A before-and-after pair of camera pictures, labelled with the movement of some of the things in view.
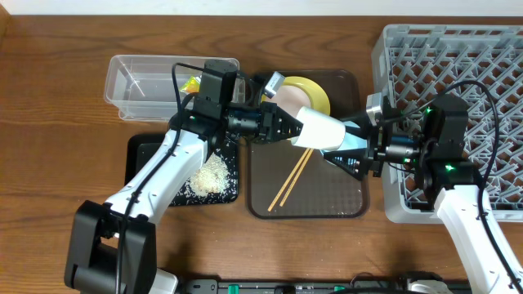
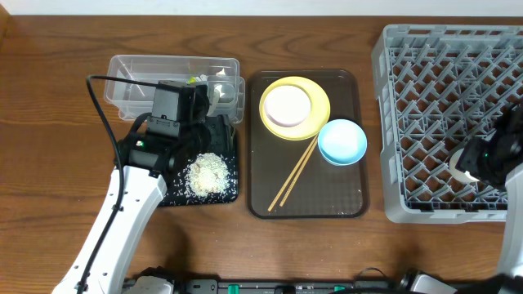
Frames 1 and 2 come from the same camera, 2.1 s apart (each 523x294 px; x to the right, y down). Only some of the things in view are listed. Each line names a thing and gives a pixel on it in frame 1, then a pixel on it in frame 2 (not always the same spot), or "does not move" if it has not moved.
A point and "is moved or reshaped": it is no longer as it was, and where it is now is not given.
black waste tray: (216, 182) does not move
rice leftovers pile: (212, 176) does not move
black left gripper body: (265, 123) to (221, 128)
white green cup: (319, 131) is moved or reshaped
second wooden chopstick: (300, 171) does not move
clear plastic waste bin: (149, 88) does not move
